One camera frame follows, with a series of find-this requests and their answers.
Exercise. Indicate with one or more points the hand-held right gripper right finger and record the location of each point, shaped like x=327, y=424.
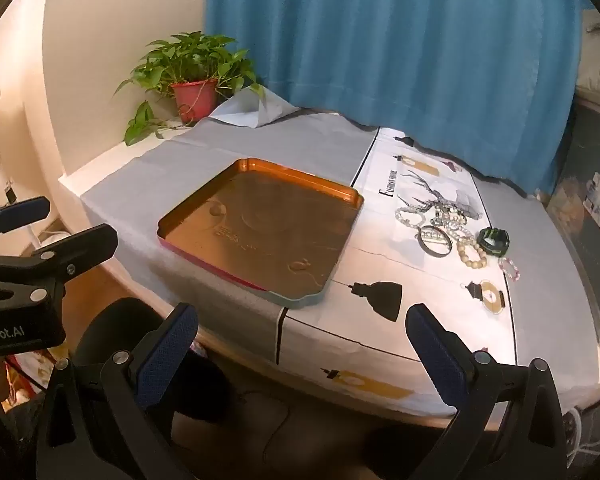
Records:
x=437, y=357

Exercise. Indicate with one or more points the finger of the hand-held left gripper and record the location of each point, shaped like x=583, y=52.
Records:
x=22, y=212
x=85, y=245

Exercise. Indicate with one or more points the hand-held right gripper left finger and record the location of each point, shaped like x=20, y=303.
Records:
x=165, y=355

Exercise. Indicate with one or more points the metal bangle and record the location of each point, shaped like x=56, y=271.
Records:
x=422, y=243

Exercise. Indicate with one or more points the orange metal tray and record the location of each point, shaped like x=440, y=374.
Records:
x=260, y=225

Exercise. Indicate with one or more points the tangled pearl jewelry pile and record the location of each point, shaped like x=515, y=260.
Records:
x=450, y=220

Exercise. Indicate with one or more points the red and gold bag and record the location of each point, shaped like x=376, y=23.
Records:
x=27, y=372

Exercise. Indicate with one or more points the white printed table runner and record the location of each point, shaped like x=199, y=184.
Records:
x=380, y=270

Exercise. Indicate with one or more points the red flower pot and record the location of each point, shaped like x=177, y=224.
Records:
x=194, y=100

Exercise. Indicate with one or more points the green leafy houseplant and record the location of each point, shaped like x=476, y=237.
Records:
x=190, y=57

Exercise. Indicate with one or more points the grey tablecloth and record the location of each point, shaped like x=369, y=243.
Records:
x=305, y=145

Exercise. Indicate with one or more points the clear plastic storage box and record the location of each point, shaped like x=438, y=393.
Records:
x=585, y=160

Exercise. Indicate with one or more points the blue curtain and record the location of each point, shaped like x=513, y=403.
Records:
x=390, y=45

